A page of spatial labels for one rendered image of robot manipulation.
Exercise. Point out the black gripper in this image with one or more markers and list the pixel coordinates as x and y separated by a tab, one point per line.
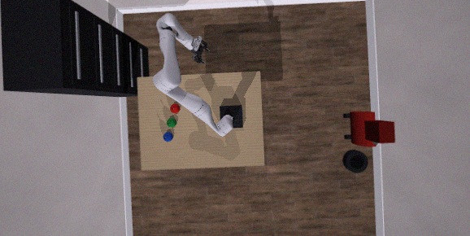
199	52

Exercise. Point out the red bell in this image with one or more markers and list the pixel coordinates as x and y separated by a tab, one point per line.
175	108

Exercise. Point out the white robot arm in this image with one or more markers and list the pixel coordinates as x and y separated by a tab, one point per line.
168	79

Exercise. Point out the green bell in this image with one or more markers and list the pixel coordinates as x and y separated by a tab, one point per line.
171	122

